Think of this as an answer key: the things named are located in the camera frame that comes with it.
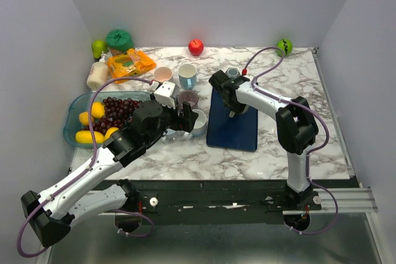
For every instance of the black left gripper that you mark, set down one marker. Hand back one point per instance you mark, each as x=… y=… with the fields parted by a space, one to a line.
x=189 y=118

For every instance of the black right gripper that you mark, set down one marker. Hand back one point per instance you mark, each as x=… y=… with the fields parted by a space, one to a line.
x=236 y=109

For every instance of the dark grey-blue mug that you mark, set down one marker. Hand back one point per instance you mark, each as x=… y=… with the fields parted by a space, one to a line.
x=232 y=73

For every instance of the blue mug white base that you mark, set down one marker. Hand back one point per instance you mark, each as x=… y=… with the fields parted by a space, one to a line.
x=199 y=126

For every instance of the purple mug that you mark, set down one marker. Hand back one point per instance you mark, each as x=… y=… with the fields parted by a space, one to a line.
x=187 y=96

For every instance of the light blue hexagonal mug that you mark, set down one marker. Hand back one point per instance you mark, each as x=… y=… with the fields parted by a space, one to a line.
x=187 y=74

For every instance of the pink mug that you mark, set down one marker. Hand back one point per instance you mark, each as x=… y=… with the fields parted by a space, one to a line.
x=163 y=74

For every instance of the light green mug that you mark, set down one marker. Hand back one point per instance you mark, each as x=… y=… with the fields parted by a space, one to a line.
x=239 y=110

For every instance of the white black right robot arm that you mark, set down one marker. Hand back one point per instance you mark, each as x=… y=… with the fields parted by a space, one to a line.
x=296 y=133

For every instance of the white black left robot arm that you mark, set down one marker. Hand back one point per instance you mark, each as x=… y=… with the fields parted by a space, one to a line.
x=52 y=212

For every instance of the dark blue tray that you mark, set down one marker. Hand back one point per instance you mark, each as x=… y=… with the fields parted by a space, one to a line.
x=237 y=133

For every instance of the red apple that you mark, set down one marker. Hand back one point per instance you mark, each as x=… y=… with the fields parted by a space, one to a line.
x=196 y=47

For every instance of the green watermelon ball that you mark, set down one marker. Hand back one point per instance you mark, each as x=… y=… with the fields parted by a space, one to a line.
x=285 y=47

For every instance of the dark purple grapes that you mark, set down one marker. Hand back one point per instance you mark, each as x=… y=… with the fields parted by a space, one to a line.
x=118 y=113

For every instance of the orange snack bag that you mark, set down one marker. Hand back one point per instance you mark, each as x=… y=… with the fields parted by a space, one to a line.
x=131 y=63

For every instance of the cream lotion bottle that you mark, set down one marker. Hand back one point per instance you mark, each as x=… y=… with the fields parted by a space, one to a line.
x=98 y=73

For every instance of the green wrapped cup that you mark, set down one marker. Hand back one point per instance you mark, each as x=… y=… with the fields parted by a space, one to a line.
x=119 y=41

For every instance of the clear blue plastic bowl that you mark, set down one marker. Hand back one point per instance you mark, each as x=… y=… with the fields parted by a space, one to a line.
x=81 y=103

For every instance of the green pear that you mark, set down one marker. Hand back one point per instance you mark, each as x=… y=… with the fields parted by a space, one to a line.
x=99 y=47

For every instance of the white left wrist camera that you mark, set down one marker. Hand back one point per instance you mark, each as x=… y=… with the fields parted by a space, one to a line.
x=166 y=94

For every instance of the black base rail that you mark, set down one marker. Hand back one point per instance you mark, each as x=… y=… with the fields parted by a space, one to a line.
x=203 y=202

